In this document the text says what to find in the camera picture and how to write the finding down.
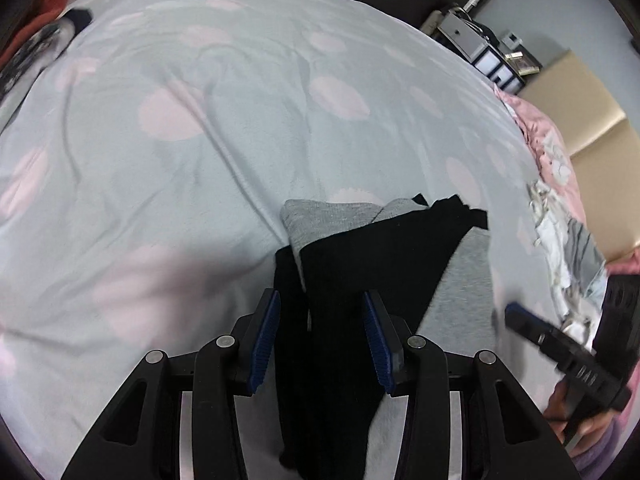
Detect grey shirt with black sleeves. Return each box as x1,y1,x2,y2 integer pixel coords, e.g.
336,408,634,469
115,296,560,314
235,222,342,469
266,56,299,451
274,192,501,480

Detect pile of white clothes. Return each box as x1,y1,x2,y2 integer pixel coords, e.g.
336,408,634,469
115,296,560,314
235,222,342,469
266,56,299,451
527,180,608,346

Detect beige padded headboard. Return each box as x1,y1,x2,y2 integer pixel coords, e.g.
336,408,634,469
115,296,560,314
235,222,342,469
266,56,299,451
517,50,640,261

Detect pink pillow with cloud print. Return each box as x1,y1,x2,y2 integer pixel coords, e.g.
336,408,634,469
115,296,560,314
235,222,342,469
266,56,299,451
495,85,588,226

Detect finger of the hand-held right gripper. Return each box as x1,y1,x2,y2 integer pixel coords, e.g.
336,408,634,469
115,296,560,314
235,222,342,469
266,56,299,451
504,301,561,356
592,272,640,376

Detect person's right forearm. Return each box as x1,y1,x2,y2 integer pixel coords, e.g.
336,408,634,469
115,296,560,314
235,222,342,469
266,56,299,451
570,422,631,480

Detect dark patterned cloth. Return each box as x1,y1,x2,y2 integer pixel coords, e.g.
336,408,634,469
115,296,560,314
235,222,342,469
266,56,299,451
0,7,93,106

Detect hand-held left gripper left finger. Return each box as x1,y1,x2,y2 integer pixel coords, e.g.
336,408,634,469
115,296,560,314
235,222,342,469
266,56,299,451
60,287,282,480

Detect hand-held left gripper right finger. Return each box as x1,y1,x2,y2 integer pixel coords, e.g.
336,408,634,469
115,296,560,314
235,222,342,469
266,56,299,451
362,289,583,480

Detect person's right hand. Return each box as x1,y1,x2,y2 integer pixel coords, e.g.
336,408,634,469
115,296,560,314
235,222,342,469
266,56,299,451
544,382,618,455

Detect grey bed with pink dots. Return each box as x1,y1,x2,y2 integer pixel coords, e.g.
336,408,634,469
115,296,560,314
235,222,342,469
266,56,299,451
0,0,608,480

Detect grey striped garment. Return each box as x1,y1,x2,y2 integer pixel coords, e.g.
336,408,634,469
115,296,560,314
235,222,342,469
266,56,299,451
567,220,606,271

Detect white nightstand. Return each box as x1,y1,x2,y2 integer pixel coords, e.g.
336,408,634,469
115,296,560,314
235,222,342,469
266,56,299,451
435,7,518,93

